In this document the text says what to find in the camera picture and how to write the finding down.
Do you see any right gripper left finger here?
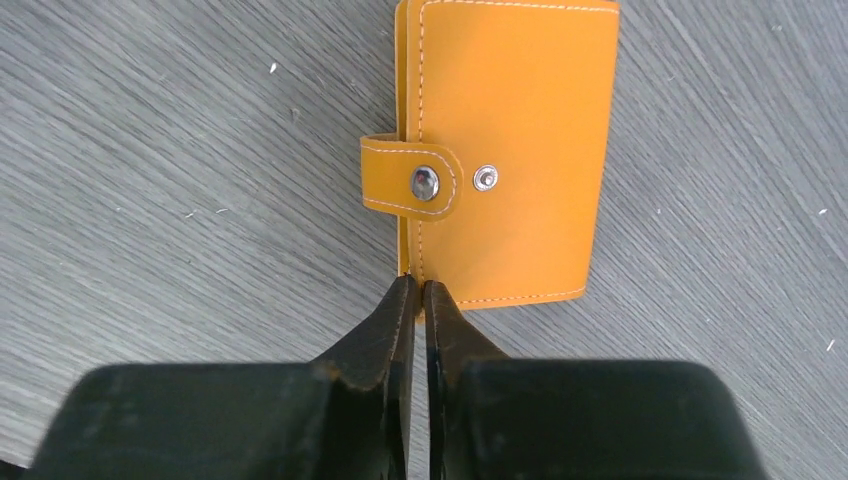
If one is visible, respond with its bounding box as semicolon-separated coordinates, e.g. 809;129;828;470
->
25;275;419;479

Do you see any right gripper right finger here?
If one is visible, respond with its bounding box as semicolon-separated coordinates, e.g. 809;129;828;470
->
423;281;767;479

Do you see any orange leather card holder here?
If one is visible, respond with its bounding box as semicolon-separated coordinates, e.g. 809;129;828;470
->
360;0;620;310

